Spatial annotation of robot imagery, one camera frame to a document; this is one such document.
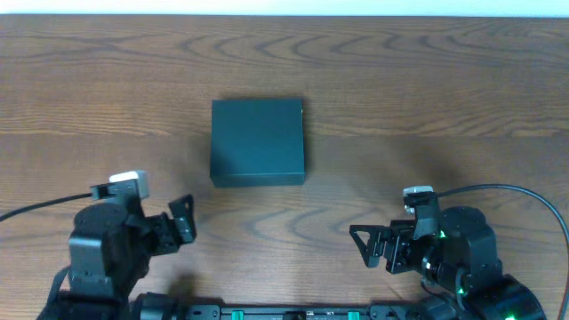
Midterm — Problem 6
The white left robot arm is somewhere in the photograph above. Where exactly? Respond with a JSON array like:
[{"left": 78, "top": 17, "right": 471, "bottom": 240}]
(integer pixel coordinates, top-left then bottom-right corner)
[{"left": 39, "top": 195, "right": 196, "bottom": 320}]

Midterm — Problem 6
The dark green gift box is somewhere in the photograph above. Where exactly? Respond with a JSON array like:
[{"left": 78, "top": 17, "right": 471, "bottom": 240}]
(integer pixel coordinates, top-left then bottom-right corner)
[{"left": 210, "top": 99, "right": 306, "bottom": 188}]

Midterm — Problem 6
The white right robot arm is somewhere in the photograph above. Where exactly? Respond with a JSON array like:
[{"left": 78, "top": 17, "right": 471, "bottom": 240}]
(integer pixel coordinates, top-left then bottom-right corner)
[{"left": 349, "top": 188, "right": 545, "bottom": 319}]

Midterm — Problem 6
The black mounting rail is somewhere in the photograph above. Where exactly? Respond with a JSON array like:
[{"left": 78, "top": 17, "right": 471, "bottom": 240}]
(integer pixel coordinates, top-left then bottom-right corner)
[{"left": 128, "top": 293, "right": 424, "bottom": 320}]

